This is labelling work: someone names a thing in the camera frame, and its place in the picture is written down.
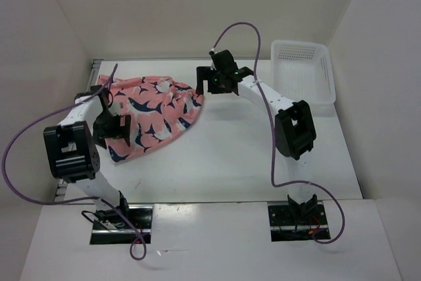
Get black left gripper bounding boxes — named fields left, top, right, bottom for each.
left=93, top=110, right=130, bottom=150

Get pink shark print shorts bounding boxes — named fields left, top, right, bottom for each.
left=105, top=76, right=205, bottom=164

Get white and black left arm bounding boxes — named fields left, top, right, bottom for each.
left=43, top=85, right=132, bottom=228

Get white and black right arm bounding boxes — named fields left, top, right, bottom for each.
left=196, top=50, right=318, bottom=224

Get white plastic basket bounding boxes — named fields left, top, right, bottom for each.
left=271, top=40, right=336, bottom=106

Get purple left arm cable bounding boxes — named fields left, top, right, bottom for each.
left=1, top=63, right=149, bottom=261

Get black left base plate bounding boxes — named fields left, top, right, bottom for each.
left=83, top=204, right=153, bottom=245

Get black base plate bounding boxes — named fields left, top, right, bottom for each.
left=83, top=204, right=153, bottom=245
left=268, top=202, right=331, bottom=242

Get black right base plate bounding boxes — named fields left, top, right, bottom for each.
left=268, top=202, right=331, bottom=242

